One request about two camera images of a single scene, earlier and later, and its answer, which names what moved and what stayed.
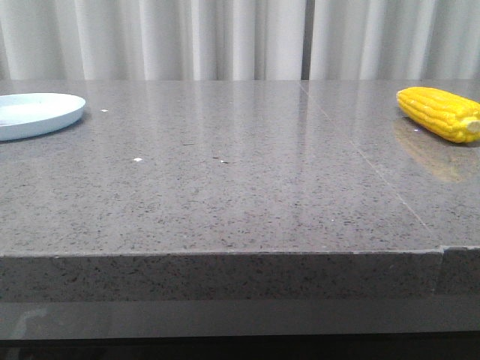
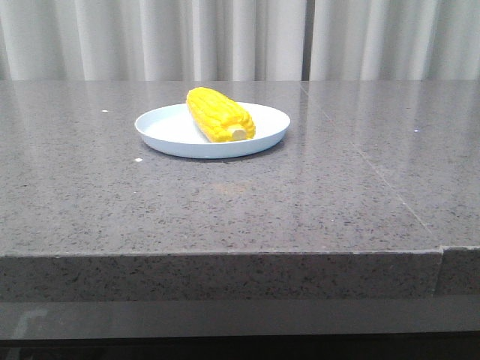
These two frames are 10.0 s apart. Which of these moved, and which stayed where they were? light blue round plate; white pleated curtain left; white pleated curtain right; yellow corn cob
Moved: yellow corn cob; light blue round plate
Stayed: white pleated curtain right; white pleated curtain left
